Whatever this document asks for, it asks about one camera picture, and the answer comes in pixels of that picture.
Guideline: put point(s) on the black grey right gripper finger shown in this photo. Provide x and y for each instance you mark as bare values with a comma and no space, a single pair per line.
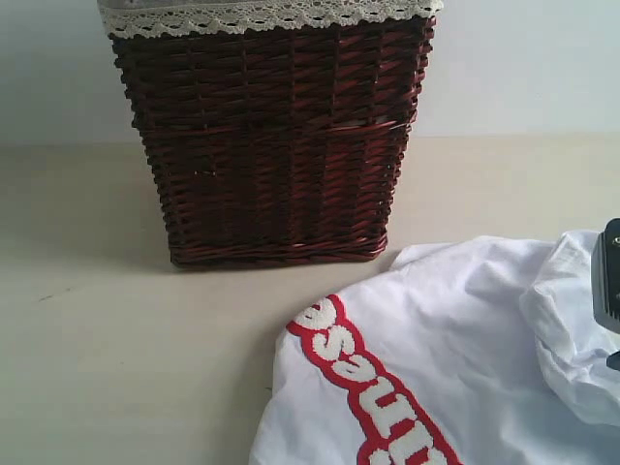
605,277

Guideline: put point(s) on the dark red wicker basket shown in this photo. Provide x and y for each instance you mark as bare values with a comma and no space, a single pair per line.
278,147

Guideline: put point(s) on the white t-shirt red lettering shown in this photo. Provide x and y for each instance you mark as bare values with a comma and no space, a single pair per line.
479,352

